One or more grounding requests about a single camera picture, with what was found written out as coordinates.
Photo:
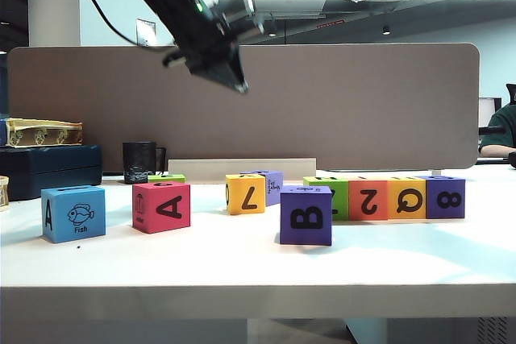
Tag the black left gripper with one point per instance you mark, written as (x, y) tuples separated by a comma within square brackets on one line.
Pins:
[(203, 52)]

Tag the green block with 7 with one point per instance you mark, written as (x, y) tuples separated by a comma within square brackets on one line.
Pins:
[(167, 178)]

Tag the yellow block with 7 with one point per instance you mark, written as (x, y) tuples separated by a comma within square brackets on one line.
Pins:
[(257, 194)]

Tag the purple block with 5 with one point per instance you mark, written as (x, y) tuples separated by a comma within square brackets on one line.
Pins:
[(274, 198)]

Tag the pink block with A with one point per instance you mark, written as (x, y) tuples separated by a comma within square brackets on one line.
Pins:
[(159, 222)]

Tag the blue block with fish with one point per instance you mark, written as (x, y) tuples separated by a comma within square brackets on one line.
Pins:
[(78, 202)]

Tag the green foam letter block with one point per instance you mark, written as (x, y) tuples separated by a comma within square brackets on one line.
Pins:
[(342, 198)]

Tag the brown desk partition panel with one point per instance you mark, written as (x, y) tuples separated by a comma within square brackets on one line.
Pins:
[(322, 118)]

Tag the red LED ceiling sign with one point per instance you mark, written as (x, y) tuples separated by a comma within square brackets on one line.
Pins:
[(331, 23)]

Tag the black mug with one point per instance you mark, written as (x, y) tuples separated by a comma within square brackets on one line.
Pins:
[(138, 162)]

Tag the purple block with B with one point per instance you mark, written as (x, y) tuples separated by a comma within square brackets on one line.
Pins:
[(305, 238)]

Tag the yellow patterned gift box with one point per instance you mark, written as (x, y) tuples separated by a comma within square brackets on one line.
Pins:
[(43, 133)]

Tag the dark blue case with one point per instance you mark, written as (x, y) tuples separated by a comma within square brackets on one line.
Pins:
[(51, 170)]

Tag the orange block with 2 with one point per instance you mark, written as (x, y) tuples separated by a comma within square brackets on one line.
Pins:
[(380, 210)]

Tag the yellow block with Q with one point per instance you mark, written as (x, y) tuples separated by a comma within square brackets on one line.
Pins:
[(396, 194)]

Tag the blue flat box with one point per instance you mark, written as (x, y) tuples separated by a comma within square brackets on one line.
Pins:
[(2, 133)]

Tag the purple block with 8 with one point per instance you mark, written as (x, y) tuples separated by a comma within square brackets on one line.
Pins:
[(432, 210)]

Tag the small wooden container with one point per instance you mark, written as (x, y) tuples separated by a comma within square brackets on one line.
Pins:
[(3, 194)]

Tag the white computer monitor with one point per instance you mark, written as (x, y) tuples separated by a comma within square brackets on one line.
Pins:
[(488, 111)]

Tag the person in green shirt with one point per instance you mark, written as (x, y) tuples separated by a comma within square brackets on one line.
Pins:
[(502, 129)]

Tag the black office chair headrest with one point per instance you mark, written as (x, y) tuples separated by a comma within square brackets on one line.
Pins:
[(512, 93)]

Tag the perforated grey panel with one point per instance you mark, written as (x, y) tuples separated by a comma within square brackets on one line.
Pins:
[(492, 332)]

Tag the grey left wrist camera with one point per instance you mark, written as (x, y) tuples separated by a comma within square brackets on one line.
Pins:
[(242, 15)]

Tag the framed wall sign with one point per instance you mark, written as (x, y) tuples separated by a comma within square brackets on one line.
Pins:
[(147, 30)]

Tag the grey ceiling ventilation duct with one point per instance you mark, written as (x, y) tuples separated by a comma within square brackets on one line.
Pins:
[(298, 7)]

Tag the white partition foot bracket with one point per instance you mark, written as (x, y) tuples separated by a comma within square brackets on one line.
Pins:
[(437, 172)]

